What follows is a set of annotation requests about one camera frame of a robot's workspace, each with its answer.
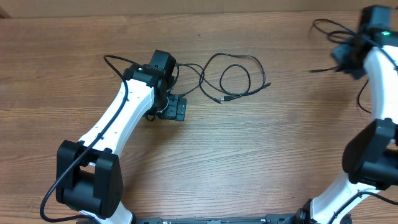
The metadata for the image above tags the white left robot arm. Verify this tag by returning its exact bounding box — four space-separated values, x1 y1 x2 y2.
53 50 187 223

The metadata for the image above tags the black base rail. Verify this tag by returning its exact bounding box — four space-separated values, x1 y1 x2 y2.
132 214 295 224

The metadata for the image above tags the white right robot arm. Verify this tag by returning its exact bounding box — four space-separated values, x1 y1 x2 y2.
265 5 397 224

